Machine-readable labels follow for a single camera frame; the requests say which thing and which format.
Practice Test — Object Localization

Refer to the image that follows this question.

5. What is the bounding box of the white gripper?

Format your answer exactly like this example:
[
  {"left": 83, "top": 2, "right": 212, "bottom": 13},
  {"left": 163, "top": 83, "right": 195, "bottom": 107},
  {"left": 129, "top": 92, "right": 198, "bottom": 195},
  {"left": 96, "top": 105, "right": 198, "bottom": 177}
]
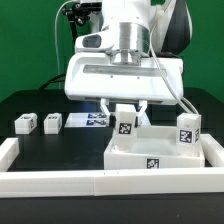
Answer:
[{"left": 65, "top": 53, "right": 183, "bottom": 127}]

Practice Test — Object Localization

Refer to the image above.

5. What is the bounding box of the white square table top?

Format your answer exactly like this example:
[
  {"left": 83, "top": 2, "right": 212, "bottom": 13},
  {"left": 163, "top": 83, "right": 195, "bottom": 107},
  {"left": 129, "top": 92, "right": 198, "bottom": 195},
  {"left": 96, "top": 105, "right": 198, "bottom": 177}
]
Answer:
[{"left": 104, "top": 125, "right": 205, "bottom": 169}]

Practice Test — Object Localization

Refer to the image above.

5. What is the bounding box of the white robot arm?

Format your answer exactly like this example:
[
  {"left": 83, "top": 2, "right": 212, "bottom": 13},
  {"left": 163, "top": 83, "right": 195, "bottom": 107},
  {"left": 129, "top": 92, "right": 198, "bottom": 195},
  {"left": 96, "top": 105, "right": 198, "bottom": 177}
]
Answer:
[{"left": 65, "top": 0, "right": 192, "bottom": 125}]

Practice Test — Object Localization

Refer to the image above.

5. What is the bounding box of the white marker sheet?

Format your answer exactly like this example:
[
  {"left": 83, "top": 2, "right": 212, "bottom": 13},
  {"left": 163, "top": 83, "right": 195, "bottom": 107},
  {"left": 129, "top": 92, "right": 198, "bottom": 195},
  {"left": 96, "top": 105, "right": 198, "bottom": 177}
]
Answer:
[{"left": 65, "top": 112, "right": 107, "bottom": 128}]

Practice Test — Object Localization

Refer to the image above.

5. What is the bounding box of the white U-shaped fence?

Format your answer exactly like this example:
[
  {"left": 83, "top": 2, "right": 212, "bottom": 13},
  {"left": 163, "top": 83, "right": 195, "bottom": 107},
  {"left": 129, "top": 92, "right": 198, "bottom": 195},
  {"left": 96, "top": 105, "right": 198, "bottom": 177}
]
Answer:
[{"left": 0, "top": 134, "right": 224, "bottom": 198}]

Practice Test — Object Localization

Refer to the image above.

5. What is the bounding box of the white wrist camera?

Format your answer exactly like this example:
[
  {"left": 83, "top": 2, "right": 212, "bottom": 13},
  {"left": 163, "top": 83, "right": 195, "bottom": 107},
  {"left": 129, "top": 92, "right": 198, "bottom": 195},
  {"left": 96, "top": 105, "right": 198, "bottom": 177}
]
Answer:
[{"left": 75, "top": 32, "right": 113, "bottom": 53}]

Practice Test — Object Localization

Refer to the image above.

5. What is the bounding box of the black cable bundle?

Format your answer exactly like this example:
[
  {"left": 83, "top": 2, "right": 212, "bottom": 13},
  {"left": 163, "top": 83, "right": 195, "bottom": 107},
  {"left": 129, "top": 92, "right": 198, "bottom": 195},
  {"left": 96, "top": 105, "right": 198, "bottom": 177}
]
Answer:
[{"left": 38, "top": 3, "right": 101, "bottom": 91}]

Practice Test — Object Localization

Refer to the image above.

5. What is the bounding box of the grey cable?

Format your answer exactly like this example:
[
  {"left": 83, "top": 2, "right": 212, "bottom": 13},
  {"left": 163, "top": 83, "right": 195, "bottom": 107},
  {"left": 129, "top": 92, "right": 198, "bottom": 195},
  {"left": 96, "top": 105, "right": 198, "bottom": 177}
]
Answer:
[{"left": 54, "top": 0, "right": 81, "bottom": 90}]

